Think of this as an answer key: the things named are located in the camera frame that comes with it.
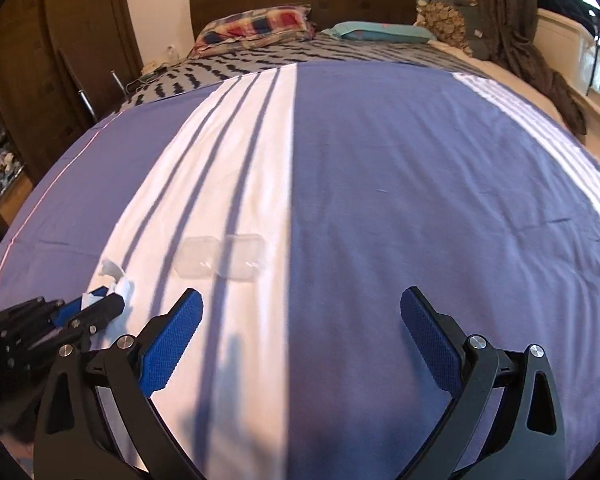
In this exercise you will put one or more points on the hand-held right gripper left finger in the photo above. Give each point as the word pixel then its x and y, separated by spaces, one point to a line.
pixel 172 345

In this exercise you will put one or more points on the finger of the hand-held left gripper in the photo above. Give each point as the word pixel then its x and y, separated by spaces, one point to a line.
pixel 72 311
pixel 102 310

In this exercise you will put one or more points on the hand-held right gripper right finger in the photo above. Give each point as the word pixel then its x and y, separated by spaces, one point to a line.
pixel 432 340

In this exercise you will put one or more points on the white paper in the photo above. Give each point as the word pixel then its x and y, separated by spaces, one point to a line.
pixel 122 289

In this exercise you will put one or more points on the clear plastic clamshell container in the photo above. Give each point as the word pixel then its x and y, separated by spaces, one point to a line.
pixel 240 257

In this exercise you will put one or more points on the purple white striped blanket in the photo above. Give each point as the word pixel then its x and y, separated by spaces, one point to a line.
pixel 405 210

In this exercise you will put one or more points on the open shelf with clothes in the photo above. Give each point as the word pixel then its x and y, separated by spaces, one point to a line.
pixel 0 160

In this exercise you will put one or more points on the cream bed sheet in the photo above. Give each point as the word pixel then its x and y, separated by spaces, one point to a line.
pixel 505 80

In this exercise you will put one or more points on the brown wooden wardrobe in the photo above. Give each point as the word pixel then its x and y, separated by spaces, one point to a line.
pixel 55 25

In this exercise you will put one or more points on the grey zigzag patterned sheet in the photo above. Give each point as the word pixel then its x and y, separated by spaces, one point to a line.
pixel 290 55

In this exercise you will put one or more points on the teal pillow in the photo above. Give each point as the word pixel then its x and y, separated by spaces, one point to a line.
pixel 380 31

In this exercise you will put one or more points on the brown patterned cushion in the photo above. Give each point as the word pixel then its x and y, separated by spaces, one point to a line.
pixel 442 17

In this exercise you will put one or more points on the white storage box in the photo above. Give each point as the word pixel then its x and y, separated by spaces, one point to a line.
pixel 560 40

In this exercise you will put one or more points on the red blue plaid pillow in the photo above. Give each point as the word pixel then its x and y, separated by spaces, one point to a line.
pixel 260 22

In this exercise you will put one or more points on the brown hanging cloth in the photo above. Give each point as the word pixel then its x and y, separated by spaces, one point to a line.
pixel 515 20

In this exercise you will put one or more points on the white wall socket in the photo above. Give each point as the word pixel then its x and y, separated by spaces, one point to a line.
pixel 171 51

